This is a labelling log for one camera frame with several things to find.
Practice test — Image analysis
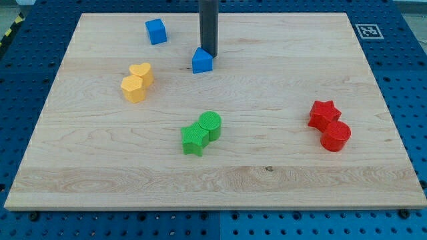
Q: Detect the green cylinder block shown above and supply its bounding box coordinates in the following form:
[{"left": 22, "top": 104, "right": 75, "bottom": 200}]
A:
[{"left": 198, "top": 111, "right": 222, "bottom": 141}]

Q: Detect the yellow hexagon block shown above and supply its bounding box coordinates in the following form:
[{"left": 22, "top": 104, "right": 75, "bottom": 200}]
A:
[{"left": 121, "top": 75, "right": 146, "bottom": 103}]

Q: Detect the blue triangle block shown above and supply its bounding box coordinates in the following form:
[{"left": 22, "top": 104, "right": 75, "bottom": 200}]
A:
[{"left": 191, "top": 47, "right": 213, "bottom": 74}]

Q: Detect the green star block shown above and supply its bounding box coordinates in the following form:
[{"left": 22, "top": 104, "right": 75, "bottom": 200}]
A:
[{"left": 181, "top": 122, "right": 209, "bottom": 157}]

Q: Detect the blue cube block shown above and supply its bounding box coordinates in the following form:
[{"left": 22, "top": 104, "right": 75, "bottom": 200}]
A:
[{"left": 145, "top": 19, "right": 167, "bottom": 45}]

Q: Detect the red cylinder block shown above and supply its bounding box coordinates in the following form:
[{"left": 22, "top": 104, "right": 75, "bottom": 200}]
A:
[{"left": 320, "top": 121, "right": 352, "bottom": 152}]

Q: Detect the yellow heart block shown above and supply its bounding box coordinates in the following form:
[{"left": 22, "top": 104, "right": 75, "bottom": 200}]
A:
[{"left": 129, "top": 63, "right": 154, "bottom": 87}]

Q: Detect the red star block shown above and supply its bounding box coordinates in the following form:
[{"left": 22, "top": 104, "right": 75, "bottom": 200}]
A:
[{"left": 308, "top": 100, "right": 342, "bottom": 133}]

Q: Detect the wooden board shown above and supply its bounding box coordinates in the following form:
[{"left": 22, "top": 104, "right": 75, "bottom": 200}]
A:
[{"left": 5, "top": 13, "right": 426, "bottom": 211}]

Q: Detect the white fiducial marker tag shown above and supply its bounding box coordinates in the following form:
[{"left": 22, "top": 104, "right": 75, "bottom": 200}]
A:
[{"left": 355, "top": 23, "right": 384, "bottom": 40}]

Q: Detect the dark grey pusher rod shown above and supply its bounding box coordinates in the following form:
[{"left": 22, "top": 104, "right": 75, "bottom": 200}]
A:
[{"left": 199, "top": 0, "right": 219, "bottom": 57}]

